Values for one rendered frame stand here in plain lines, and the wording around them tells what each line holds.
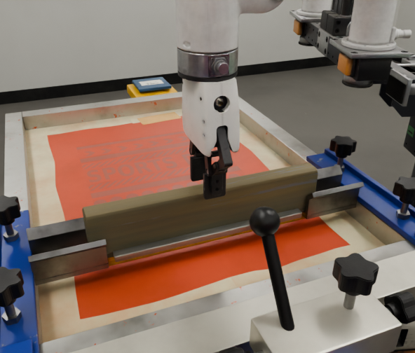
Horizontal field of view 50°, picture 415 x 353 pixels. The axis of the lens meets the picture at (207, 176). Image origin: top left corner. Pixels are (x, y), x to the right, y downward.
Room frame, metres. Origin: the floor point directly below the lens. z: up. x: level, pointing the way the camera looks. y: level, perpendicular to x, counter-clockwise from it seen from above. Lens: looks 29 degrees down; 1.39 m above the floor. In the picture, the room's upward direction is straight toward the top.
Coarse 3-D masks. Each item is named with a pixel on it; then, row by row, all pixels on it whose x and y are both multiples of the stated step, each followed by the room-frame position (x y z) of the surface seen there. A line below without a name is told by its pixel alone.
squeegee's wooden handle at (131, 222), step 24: (288, 168) 0.60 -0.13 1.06; (312, 168) 0.60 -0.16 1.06; (168, 192) 0.53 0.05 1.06; (192, 192) 0.53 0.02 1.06; (240, 192) 0.55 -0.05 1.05; (264, 192) 0.57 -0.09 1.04; (288, 192) 0.58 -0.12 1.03; (312, 192) 0.60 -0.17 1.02; (96, 216) 0.48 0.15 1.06; (120, 216) 0.49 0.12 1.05; (144, 216) 0.50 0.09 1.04; (168, 216) 0.51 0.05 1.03; (192, 216) 0.53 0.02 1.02; (216, 216) 0.54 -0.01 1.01; (240, 216) 0.55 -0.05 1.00; (96, 240) 0.48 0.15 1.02; (120, 240) 0.49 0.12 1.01; (144, 240) 0.50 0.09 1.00
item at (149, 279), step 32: (96, 128) 1.01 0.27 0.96; (128, 128) 1.01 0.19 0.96; (64, 160) 0.83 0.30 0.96; (64, 192) 0.71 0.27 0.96; (160, 256) 0.52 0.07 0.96; (192, 256) 0.52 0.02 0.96; (96, 288) 0.45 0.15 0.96; (128, 288) 0.45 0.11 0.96; (160, 288) 0.45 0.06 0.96; (192, 288) 0.45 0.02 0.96
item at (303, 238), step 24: (168, 120) 1.05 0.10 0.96; (240, 144) 0.91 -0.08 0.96; (240, 168) 0.80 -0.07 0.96; (264, 168) 0.80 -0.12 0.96; (216, 240) 0.56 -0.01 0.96; (240, 240) 0.56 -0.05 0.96; (288, 240) 0.56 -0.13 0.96; (312, 240) 0.56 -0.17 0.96; (336, 240) 0.56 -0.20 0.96; (240, 264) 0.50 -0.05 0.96; (264, 264) 0.50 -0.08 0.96
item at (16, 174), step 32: (160, 96) 1.14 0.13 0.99; (32, 128) 1.00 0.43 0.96; (256, 128) 0.96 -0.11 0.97; (288, 160) 0.82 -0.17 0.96; (32, 224) 0.60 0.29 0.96; (384, 224) 0.56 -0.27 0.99; (384, 256) 0.48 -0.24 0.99; (256, 288) 0.42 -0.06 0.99; (128, 320) 0.36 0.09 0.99; (160, 320) 0.36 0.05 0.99; (64, 352) 0.32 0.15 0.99
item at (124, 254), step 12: (288, 216) 0.57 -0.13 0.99; (300, 216) 0.58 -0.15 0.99; (216, 228) 0.54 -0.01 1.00; (228, 228) 0.54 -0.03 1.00; (240, 228) 0.54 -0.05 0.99; (168, 240) 0.51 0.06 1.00; (180, 240) 0.51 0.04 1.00; (192, 240) 0.51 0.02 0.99; (204, 240) 0.52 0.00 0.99; (120, 252) 0.48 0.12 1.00; (132, 252) 0.48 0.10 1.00; (144, 252) 0.49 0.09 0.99; (156, 252) 0.49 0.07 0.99
